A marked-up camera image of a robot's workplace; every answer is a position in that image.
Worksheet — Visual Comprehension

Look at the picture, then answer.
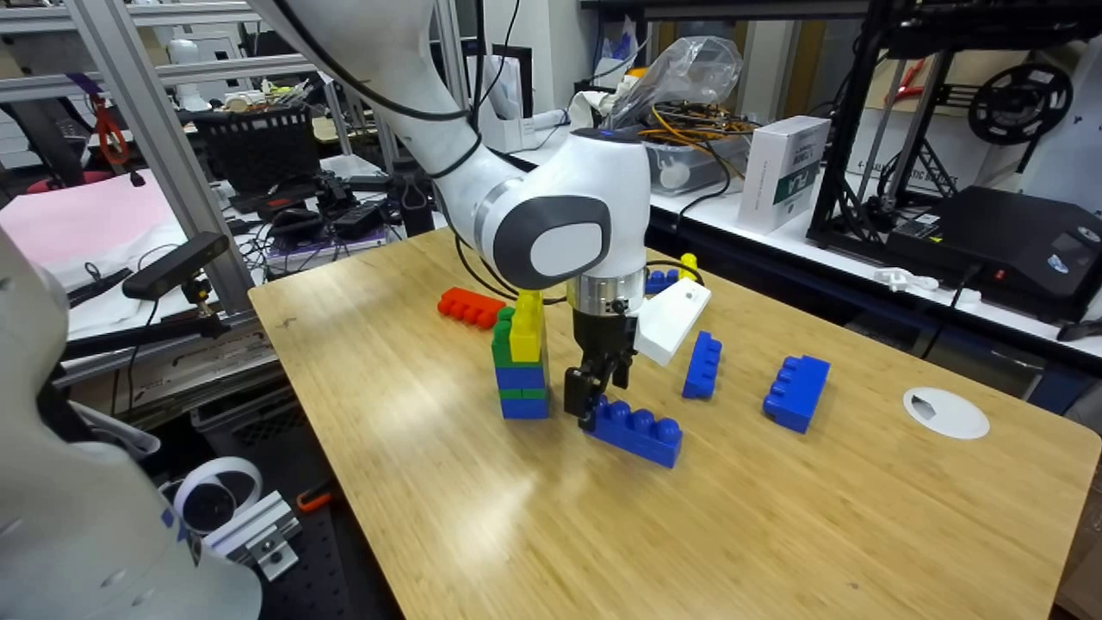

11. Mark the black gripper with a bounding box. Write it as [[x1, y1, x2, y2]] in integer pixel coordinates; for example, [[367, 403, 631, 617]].
[[562, 306, 645, 422]]

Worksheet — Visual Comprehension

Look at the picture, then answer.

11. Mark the thin green toy block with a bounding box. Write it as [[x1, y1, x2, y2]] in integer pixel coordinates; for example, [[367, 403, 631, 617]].
[[496, 383, 553, 408]]

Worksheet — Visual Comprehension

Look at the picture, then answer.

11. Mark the blue square toy block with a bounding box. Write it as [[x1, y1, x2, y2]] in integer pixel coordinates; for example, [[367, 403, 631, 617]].
[[496, 394, 553, 425], [491, 358, 553, 394]]

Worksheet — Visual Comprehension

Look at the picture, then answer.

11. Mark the yellow three-stud toy block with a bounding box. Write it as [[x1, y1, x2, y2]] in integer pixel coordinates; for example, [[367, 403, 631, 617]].
[[506, 290, 547, 365]]

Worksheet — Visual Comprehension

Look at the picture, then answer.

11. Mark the tall green toy block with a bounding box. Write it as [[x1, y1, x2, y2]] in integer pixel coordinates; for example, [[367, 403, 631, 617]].
[[489, 303, 520, 372]]

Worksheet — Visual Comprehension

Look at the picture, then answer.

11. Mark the red eight-stud toy block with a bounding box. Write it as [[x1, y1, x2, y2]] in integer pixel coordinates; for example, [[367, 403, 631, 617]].
[[434, 286, 509, 335]]

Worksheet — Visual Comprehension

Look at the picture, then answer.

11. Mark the blue wide six-stud block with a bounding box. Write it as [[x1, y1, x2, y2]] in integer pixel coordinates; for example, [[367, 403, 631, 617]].
[[761, 353, 833, 438]]

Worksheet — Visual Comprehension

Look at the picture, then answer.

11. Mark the clear plastic storage bin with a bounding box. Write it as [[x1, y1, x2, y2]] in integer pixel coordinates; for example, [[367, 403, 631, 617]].
[[640, 124, 755, 200]]

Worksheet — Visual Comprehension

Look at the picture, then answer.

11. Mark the white workbench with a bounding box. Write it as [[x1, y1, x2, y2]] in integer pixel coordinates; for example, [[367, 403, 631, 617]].
[[640, 136, 1102, 383]]

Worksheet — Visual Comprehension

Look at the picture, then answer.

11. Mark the white cardboard box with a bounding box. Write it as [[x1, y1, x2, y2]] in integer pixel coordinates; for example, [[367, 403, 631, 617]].
[[736, 113, 833, 236]]

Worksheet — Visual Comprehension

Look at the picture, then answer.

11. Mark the clear plastic bag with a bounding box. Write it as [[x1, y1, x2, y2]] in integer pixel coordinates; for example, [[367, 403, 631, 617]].
[[582, 30, 750, 177]]

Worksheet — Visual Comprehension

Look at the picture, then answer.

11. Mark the black printer device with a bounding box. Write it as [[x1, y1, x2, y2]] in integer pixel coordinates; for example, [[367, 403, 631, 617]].
[[938, 186, 1102, 329]]

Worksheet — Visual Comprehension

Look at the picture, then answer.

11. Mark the black filament spool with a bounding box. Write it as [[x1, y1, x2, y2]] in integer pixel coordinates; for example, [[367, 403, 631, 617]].
[[965, 61, 1078, 147]]

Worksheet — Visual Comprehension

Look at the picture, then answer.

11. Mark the pink foam sheet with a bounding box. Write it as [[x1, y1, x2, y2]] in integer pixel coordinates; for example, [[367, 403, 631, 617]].
[[0, 169, 197, 286]]

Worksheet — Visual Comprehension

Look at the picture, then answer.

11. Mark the orange cable coil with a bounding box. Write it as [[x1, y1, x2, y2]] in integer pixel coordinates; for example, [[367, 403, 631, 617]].
[[640, 100, 755, 157]]

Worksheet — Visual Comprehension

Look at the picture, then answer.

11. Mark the metal clamp bracket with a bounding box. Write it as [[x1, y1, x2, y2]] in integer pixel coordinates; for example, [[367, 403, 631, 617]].
[[205, 488, 307, 587]]

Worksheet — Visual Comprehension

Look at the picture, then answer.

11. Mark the white table cable grommet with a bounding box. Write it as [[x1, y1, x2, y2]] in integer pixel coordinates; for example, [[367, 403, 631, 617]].
[[900, 385, 992, 443]]

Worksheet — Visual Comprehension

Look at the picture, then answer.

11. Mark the white ring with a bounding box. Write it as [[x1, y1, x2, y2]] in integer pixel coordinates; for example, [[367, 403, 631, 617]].
[[167, 454, 270, 543]]

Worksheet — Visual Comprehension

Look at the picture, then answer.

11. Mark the black wire basket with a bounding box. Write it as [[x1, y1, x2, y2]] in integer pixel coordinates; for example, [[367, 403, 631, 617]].
[[187, 102, 325, 200]]

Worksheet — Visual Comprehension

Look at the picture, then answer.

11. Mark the black stereo camera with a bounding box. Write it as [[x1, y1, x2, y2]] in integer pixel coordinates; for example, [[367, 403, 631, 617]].
[[121, 231, 235, 306]]

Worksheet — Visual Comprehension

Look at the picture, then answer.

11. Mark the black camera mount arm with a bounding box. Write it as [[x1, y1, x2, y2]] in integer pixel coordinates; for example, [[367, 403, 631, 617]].
[[38, 301, 236, 369]]

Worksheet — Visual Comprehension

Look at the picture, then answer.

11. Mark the aluminium extrusion post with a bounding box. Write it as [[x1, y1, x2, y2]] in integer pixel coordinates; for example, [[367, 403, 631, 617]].
[[66, 0, 258, 317]]

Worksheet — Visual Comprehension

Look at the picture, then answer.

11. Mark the red-handled tool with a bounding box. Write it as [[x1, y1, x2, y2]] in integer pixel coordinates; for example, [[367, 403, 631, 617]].
[[80, 73, 151, 190]]

